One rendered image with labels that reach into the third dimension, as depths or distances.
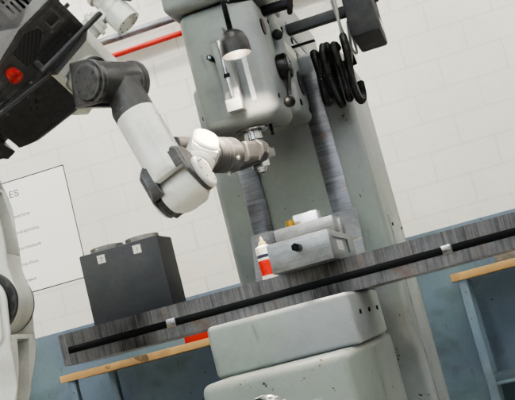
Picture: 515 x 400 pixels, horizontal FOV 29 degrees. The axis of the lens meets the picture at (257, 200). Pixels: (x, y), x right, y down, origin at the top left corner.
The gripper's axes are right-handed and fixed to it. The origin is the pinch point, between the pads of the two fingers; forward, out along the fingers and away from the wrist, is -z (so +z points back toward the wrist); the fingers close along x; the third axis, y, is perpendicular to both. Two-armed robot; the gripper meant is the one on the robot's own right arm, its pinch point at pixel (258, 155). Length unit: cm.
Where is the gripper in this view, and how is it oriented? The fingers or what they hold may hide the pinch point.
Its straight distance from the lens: 253.7
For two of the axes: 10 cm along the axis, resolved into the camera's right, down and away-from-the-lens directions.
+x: -7.5, 2.8, 6.0
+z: -6.2, 0.3, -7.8
